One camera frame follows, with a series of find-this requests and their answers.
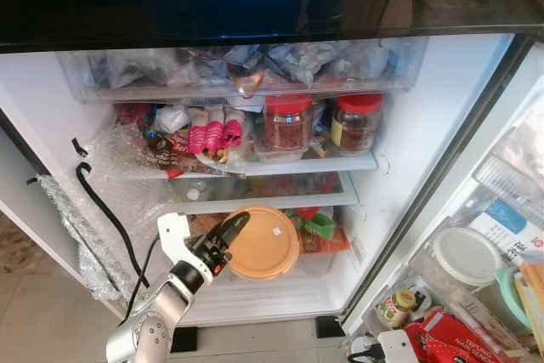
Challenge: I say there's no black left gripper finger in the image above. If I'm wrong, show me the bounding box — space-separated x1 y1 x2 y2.
218 212 252 249

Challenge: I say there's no glass fridge shelf white trim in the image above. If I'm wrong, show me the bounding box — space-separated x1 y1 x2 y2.
166 172 362 215
127 152 379 181

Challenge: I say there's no clear fridge drawer with bags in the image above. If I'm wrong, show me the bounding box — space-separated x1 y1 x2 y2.
58 37 428 105

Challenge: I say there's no black glass fridge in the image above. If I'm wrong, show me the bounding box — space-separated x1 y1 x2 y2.
0 0 544 353

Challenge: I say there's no small clear bottle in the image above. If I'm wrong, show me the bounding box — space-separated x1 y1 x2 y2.
174 178 209 202

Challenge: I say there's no white plate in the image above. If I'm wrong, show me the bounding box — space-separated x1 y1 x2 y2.
194 144 249 168

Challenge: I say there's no green snack packet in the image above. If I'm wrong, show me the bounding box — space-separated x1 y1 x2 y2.
293 208 337 241

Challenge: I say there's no orange red food packet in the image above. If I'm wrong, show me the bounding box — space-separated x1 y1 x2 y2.
297 227 351 253

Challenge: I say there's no pink white snack packet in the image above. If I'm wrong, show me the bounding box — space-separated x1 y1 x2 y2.
207 108 224 153
189 108 207 156
224 108 246 150

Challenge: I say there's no dark printed food packet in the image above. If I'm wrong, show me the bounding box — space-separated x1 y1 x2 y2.
140 129 201 179

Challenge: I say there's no black rubber strip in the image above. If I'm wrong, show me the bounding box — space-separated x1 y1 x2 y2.
72 138 144 289

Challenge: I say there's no red lid chili flake jar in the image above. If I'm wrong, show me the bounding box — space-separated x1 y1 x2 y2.
262 94 313 156

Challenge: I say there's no clear bubble wrap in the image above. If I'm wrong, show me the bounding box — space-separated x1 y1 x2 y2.
85 121 184 211

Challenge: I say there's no small white food bag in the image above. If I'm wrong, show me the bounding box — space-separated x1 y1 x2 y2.
156 105 190 134

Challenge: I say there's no silver bubble foil sheet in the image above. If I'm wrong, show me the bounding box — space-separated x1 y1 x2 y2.
38 174 124 300

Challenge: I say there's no red lid jar yellow label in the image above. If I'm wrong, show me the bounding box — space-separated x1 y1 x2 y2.
330 93 383 156

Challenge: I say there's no small jar yellow lid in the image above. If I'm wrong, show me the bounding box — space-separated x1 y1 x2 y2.
377 288 417 330

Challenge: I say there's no orange box green print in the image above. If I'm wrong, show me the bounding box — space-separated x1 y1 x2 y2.
518 252 544 355

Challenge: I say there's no blue white carton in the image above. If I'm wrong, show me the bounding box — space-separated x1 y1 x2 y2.
470 199 544 266

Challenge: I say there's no teal plastic container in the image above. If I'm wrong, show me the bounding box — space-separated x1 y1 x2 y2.
496 265 532 330

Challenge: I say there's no clear ribbed door bin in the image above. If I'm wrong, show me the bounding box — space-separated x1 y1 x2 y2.
472 150 544 228

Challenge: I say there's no clear smooth door bin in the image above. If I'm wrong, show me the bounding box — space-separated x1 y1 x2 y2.
410 223 532 351

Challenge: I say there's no clear plastic bag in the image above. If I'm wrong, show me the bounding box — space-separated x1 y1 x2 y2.
480 116 544 202

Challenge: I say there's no round container white lid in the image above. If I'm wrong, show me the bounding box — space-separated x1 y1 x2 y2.
432 225 504 287

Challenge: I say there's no red flour packet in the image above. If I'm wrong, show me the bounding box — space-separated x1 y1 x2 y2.
404 308 511 363

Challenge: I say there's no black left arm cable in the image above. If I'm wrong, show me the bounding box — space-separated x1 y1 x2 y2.
123 235 162 326

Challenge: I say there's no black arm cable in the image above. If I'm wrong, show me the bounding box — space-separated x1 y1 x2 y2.
347 337 383 363
123 235 162 326

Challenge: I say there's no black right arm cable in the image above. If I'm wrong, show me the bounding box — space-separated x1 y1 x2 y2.
347 337 383 363

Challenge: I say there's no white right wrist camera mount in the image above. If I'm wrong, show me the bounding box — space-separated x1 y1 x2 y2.
378 329 419 363

